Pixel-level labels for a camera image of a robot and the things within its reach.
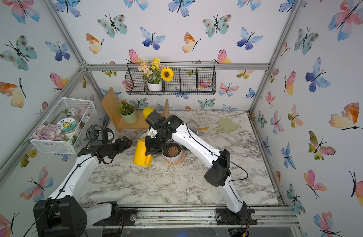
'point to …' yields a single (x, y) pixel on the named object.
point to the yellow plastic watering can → (140, 157)
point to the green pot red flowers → (129, 113)
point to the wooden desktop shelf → (110, 103)
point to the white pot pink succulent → (173, 152)
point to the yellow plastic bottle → (146, 111)
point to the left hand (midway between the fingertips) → (127, 143)
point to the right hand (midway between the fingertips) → (145, 154)
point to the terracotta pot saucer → (180, 160)
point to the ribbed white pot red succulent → (144, 136)
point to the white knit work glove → (201, 119)
